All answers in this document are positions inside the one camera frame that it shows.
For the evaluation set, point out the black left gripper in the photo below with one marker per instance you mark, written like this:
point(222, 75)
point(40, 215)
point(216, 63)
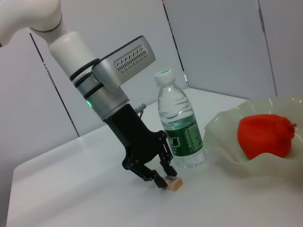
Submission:
point(137, 142)

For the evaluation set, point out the small beige eraser with barcode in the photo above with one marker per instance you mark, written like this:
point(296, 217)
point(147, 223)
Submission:
point(175, 183)

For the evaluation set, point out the clear water bottle green label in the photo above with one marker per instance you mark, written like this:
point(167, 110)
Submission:
point(182, 118)

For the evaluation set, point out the red-orange fruit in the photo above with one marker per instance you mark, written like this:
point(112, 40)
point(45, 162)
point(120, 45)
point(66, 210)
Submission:
point(262, 134)

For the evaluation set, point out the wavy translucent glass fruit plate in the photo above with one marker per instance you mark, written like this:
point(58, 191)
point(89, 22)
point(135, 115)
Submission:
point(222, 146)

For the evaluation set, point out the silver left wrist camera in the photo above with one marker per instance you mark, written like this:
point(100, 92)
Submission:
point(127, 61)

